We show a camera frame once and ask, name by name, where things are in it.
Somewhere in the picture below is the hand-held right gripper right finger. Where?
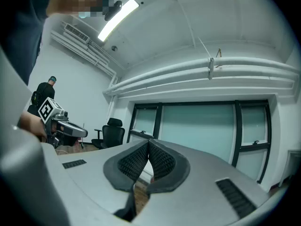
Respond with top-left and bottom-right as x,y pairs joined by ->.
133,138 -> 270,226

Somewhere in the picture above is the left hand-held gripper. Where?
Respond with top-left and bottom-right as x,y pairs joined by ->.
37,97 -> 89,148

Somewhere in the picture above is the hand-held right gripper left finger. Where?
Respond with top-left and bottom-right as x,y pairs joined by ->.
58,139 -> 149,215

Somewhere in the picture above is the person's left forearm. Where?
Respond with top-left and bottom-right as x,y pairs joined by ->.
19,111 -> 48,138

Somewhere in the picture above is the black office chair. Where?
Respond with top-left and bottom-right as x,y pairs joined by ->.
91,117 -> 126,150

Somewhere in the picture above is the black framed frosted window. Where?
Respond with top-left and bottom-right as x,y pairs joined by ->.
126,99 -> 273,184

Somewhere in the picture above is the white air vent unit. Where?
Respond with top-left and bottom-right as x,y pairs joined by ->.
63,23 -> 91,45

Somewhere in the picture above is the person's dark shirt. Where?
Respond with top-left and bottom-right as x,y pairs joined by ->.
0,0 -> 56,86

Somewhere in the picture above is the long ceiling light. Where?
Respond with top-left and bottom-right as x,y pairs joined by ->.
97,0 -> 140,42

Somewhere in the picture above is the white insulated pipes bundle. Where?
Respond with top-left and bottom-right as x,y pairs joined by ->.
102,56 -> 301,97

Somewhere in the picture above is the white wall pipes bundle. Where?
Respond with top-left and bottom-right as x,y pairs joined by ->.
50,30 -> 118,78

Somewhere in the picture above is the black head-mounted camera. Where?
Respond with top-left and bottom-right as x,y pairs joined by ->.
104,0 -> 123,22

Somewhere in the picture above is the white pipe bracket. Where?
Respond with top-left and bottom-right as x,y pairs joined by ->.
207,57 -> 215,81

